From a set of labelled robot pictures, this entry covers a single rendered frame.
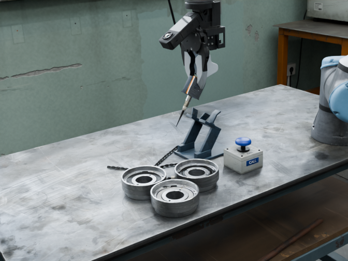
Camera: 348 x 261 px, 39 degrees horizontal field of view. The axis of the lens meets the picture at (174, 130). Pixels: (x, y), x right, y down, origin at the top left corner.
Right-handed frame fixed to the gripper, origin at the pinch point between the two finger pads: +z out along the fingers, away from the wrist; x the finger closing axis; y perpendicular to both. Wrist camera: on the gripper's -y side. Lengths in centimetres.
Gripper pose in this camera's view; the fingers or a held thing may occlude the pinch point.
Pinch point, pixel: (194, 83)
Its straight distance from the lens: 126.3
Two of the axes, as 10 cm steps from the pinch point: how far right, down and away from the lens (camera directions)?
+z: 0.4, 9.3, 3.7
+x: -5.9, -2.7, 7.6
